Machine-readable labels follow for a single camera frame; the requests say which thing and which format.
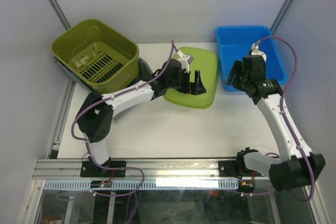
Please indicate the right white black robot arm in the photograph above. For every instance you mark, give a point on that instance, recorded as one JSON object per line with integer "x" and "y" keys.
{"x": 297, "y": 165}

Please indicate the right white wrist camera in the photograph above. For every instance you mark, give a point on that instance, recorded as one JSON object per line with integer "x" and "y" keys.
{"x": 254, "y": 50}

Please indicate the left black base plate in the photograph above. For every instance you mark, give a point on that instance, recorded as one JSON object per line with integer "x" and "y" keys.
{"x": 118, "y": 170}

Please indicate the olive green slotted basket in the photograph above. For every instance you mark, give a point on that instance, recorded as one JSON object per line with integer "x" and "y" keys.
{"x": 102, "y": 58}

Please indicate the grey tray under basket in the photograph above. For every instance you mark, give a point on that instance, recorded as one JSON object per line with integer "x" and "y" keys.
{"x": 144, "y": 71}

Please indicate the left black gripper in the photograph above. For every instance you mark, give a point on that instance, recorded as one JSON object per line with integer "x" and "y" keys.
{"x": 197, "y": 88}

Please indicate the blue plastic tub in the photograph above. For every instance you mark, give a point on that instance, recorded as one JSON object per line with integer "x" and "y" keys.
{"x": 234, "y": 42}

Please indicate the aluminium mounting rail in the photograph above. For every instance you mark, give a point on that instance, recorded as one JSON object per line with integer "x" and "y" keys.
{"x": 208, "y": 168}

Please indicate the lime green shallow tub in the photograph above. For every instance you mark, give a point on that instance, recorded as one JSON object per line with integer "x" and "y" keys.
{"x": 206, "y": 62}

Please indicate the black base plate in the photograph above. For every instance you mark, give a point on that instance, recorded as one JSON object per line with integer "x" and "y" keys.
{"x": 118, "y": 170}
{"x": 233, "y": 168}

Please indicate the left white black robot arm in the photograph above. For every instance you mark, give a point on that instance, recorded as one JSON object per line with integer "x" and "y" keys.
{"x": 96, "y": 113}

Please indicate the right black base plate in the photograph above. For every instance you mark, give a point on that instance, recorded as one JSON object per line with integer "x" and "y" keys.
{"x": 233, "y": 168}

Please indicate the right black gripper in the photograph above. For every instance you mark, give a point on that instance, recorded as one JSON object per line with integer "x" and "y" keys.
{"x": 237, "y": 69}

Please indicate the white slotted cable duct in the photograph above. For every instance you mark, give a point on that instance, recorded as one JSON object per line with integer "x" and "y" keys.
{"x": 148, "y": 184}

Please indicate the right aluminium frame post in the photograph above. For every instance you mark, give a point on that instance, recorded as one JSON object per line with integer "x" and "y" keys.
{"x": 288, "y": 1}

